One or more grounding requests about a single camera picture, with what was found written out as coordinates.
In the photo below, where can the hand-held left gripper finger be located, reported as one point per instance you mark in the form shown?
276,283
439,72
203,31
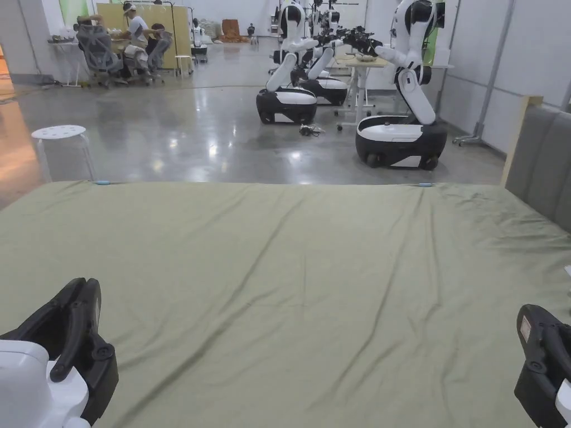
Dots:
53,307
89,312

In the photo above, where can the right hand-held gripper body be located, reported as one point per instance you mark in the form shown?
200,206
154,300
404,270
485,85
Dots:
535,392

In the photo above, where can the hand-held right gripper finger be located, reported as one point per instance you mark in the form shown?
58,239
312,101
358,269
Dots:
557,352
528,330

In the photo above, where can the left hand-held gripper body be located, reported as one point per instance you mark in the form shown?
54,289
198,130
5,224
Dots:
26,392

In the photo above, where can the grey padded headboard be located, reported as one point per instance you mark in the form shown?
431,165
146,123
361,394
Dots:
542,169

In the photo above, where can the bed with pale green sheet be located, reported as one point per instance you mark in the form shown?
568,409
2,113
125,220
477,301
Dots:
285,285

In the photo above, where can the white black wheeled humanoid robot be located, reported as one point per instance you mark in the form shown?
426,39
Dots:
287,100
330,84
403,138

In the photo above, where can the small white robot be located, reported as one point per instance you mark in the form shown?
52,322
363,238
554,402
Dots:
197,38

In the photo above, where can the pile of white bags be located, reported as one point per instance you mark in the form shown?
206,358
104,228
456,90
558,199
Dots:
209,29

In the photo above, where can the wooden top desk on castors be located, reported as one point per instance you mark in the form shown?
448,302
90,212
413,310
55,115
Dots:
359,67

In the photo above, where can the orange cloth pile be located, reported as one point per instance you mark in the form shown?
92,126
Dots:
233,30

